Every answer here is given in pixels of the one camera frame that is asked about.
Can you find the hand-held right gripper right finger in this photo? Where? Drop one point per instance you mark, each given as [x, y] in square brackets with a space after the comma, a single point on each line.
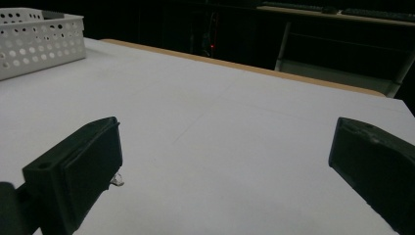
[375, 169]

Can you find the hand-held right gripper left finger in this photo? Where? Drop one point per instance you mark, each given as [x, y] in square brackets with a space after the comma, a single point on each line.
[81, 169]

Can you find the white perforated plastic basket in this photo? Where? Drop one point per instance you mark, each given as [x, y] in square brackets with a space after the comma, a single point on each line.
[32, 49]

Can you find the white-legged desk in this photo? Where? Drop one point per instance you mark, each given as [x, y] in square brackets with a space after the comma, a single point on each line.
[326, 76]

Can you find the white table cover board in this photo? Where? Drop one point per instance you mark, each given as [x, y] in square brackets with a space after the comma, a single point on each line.
[212, 130]

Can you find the black keyboard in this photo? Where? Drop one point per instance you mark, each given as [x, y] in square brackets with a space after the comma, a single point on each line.
[293, 6]
[375, 14]

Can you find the wooden table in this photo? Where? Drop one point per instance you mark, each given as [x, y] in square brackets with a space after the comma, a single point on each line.
[244, 67]

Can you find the black computer tower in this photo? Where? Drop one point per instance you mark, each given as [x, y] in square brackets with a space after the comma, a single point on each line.
[208, 42]

